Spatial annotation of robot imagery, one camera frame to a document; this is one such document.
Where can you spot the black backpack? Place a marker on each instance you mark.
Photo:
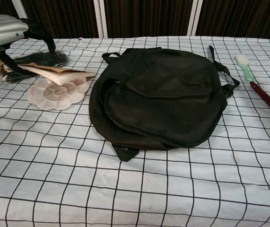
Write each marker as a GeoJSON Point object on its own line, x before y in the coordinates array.
{"type": "Point", "coordinates": [160, 99]}

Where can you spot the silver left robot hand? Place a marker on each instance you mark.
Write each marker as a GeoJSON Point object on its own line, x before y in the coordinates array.
{"type": "Point", "coordinates": [0, 30]}

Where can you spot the black gloves in plastic bag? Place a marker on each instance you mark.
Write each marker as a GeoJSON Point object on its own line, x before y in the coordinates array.
{"type": "Point", "coordinates": [40, 60]}

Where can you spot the white slanted frame bar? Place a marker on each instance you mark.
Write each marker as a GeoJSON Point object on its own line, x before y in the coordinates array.
{"type": "Point", "coordinates": [195, 17]}
{"type": "Point", "coordinates": [21, 8]}

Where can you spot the white checkered tablecloth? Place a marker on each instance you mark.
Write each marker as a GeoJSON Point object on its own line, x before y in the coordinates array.
{"type": "Point", "coordinates": [149, 189]}

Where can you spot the white upright frame bar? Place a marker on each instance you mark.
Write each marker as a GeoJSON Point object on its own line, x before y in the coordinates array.
{"type": "Point", "coordinates": [101, 19]}

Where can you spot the tan booklet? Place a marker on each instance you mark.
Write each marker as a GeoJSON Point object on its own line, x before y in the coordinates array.
{"type": "Point", "coordinates": [61, 74]}

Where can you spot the white flower paint palette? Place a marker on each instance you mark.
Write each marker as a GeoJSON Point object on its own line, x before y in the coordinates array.
{"type": "Point", "coordinates": [59, 97]}

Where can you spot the dark red pen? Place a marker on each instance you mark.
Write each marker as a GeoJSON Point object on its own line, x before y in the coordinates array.
{"type": "Point", "coordinates": [267, 99]}

